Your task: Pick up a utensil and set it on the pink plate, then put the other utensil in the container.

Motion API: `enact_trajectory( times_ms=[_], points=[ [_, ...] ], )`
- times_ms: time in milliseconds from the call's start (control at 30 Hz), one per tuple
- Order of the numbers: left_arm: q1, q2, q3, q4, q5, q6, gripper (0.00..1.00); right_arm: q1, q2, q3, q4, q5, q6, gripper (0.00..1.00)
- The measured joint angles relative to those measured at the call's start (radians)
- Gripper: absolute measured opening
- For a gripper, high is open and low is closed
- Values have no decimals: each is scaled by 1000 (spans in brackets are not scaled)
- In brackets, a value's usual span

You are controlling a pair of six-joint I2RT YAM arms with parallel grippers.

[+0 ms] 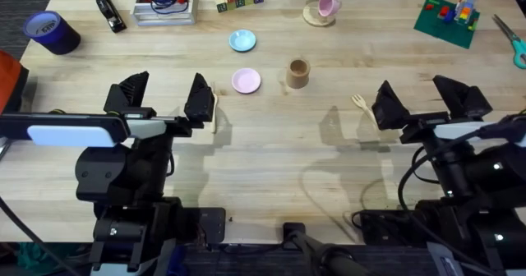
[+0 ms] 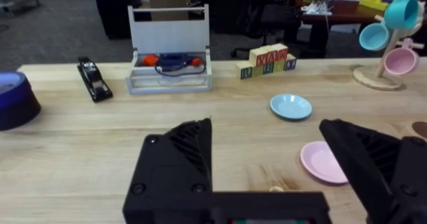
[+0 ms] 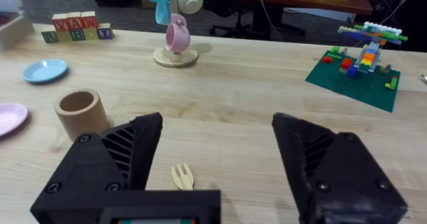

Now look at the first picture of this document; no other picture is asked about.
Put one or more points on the wooden fork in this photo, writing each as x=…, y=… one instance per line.
x=358, y=101

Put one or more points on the black camera stand pole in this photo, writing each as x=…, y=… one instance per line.
x=316, y=249

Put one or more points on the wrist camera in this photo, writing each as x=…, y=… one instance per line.
x=456, y=130
x=146, y=129

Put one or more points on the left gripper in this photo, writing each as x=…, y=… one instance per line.
x=123, y=169

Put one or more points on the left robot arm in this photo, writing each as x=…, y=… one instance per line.
x=135, y=231

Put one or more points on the wooden cup container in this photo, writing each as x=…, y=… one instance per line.
x=298, y=75

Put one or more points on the teal scissors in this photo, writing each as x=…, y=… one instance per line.
x=513, y=42

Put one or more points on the pink plate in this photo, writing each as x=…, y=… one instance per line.
x=245, y=81

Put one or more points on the orange and black object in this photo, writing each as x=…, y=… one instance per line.
x=9, y=79

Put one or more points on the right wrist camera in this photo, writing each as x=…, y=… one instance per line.
x=456, y=130

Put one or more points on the green board with toy blocks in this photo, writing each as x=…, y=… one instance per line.
x=452, y=15

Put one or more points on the light blue plate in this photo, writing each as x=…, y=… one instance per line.
x=242, y=40

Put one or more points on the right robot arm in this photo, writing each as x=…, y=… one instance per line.
x=481, y=235

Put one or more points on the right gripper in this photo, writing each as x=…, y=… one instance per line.
x=448, y=161

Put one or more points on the purple tape roll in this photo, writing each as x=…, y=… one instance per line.
x=51, y=31

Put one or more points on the black stapler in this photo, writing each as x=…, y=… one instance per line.
x=109, y=11

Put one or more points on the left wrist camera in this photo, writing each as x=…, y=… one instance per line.
x=146, y=129

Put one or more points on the wooden cup stand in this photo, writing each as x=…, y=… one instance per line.
x=314, y=18

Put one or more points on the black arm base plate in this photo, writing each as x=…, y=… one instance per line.
x=213, y=225
x=386, y=226

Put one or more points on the pink cup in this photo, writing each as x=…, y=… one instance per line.
x=328, y=5

